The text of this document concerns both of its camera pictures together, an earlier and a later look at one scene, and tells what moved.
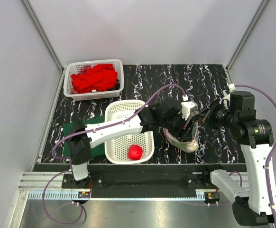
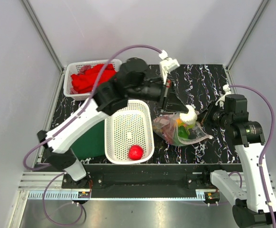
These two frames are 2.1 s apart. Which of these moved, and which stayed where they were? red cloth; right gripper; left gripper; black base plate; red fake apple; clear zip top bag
Moved: left gripper; clear zip top bag
Stayed: black base plate; red cloth; right gripper; red fake apple
